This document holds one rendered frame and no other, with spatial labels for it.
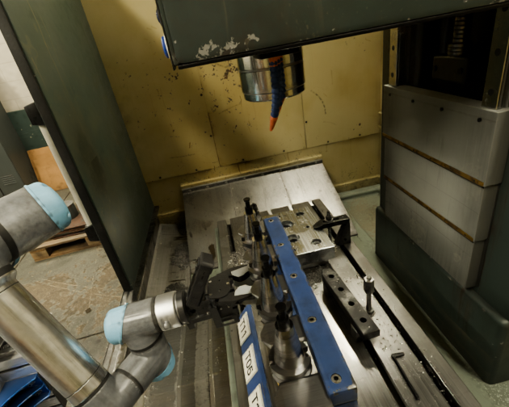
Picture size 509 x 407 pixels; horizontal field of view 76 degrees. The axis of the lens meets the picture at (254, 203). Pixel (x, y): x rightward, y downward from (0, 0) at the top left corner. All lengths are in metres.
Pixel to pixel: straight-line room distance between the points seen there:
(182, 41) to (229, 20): 0.07
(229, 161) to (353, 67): 0.88
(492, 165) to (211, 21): 0.69
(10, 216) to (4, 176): 4.90
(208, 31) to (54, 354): 0.60
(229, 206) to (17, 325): 1.37
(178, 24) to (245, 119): 1.42
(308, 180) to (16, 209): 1.56
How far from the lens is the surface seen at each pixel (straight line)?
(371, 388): 0.89
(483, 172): 0.93
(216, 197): 1.95
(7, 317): 0.73
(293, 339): 0.49
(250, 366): 0.89
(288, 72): 0.80
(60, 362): 0.73
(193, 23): 0.52
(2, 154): 5.53
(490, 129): 0.90
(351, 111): 2.08
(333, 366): 0.52
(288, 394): 0.51
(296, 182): 1.98
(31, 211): 0.76
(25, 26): 1.27
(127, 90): 1.90
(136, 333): 0.74
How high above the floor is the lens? 1.65
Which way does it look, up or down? 28 degrees down
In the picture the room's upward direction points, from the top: 11 degrees counter-clockwise
